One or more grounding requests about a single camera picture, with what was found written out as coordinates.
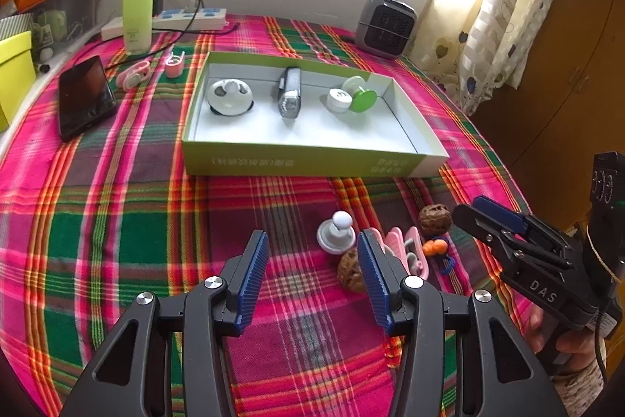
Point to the wooden cabinet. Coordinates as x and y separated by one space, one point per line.
576 104

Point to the white panda round gadget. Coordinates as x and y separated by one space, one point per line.
229 99

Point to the person's right forearm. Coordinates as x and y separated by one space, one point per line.
581 390

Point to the clear plastic container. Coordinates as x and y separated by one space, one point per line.
68 21

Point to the green white cardboard box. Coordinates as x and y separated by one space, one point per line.
293 160

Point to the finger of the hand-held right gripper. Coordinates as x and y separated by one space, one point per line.
468 219
498 212

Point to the brown walnut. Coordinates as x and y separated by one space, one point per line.
350 273
433 219

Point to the black charger plug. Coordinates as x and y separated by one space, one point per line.
157 1

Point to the small white cap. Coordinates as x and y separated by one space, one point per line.
338 100

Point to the yellow green box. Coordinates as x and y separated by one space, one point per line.
14 75

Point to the green white striped box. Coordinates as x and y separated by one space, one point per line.
14 25

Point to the green white knob stand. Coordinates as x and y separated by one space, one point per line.
364 101

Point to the white power strip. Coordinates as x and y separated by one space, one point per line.
205 19

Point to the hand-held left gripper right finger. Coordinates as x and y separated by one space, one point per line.
373 280

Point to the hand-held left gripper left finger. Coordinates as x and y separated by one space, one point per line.
254 280

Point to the black hexagonal bottle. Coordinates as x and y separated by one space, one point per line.
289 97

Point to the light green lotion bottle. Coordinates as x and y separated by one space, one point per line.
136 16

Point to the pink white clip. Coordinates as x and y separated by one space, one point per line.
415 236
394 241

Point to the white side shelf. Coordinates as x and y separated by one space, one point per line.
22 129

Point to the small pink clip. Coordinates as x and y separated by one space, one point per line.
173 65

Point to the person's right hand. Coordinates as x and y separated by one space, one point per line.
581 351

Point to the pink green plaid tablecloth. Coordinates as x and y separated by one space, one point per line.
146 226

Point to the heart print curtain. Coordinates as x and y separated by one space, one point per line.
508 21

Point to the grey fan heater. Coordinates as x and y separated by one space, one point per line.
385 28

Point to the black smartphone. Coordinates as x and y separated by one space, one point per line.
85 99

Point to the long pink clip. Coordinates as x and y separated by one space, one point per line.
132 75

